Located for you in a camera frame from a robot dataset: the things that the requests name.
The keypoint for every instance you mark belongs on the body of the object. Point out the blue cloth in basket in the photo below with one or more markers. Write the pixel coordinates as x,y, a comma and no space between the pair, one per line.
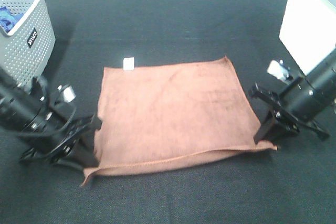
8,20

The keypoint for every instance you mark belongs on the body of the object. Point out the white plastic basket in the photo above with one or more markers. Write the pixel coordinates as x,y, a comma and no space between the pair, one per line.
308,31

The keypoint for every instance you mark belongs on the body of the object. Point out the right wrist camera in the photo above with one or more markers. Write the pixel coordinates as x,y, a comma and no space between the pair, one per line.
278,70

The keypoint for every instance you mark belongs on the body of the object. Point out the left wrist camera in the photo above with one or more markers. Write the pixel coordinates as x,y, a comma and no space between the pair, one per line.
65,94

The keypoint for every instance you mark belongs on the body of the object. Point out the grey perforated laundry basket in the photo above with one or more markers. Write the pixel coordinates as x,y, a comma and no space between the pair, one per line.
26,49

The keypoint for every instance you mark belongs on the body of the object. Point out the brown square towel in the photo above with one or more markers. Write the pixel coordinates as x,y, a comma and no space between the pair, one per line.
161,118

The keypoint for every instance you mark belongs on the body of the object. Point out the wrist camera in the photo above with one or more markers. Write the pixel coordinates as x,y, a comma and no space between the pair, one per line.
65,94
278,70

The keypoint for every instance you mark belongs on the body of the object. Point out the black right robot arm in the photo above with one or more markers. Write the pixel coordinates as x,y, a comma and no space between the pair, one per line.
322,78

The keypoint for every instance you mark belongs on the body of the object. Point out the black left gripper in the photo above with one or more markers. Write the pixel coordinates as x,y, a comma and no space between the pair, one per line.
69,148

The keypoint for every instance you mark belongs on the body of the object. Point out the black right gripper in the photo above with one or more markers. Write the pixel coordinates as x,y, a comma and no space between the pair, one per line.
294,108

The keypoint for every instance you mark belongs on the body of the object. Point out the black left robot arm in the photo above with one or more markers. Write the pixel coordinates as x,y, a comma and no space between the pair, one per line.
46,122

